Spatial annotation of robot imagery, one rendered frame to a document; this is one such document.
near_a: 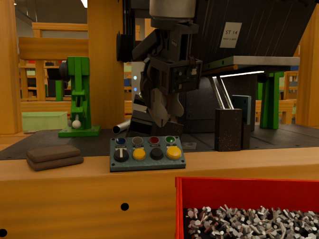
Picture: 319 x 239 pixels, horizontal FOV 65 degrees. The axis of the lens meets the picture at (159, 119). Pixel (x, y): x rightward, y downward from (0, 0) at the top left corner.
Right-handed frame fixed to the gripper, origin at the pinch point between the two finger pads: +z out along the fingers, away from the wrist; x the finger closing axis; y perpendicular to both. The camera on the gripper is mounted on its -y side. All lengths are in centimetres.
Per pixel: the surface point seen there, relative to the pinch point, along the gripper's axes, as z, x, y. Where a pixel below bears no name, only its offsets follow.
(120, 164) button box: 5.7, -10.4, 3.4
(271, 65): -10.6, 25.1, 5.9
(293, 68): 104, 473, -242
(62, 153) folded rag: 6.7, -19.0, -6.6
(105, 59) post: 2, 10, -59
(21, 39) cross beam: -3, -17, -82
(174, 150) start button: 4.2, 0.0, 6.1
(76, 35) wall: 152, 245, -1023
